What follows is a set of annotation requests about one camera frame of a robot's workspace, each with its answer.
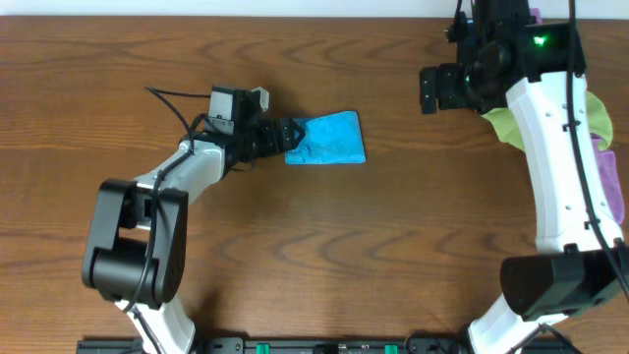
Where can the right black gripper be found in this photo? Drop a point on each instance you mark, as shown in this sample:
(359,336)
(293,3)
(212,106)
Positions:
(445,75)

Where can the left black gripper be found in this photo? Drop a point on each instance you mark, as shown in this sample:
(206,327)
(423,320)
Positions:
(271,145)

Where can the blue microfibre cloth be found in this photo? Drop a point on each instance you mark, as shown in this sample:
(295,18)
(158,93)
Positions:
(331,139)

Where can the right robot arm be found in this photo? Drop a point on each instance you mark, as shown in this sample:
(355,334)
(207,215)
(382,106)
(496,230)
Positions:
(538,73)

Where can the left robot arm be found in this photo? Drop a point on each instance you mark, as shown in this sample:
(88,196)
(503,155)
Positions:
(137,241)

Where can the purple cloth at top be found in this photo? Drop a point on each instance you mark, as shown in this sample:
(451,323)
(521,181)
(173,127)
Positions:
(535,12)

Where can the purple cloth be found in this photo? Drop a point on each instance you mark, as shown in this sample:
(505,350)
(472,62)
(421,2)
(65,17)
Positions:
(607,165)
(535,12)

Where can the green microfibre cloth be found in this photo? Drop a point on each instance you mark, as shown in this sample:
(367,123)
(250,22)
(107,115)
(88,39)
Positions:
(505,126)

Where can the purple cloth at right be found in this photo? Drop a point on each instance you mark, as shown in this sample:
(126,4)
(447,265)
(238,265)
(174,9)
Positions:
(607,165)

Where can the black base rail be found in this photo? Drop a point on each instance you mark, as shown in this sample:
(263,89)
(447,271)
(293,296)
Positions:
(416,344)

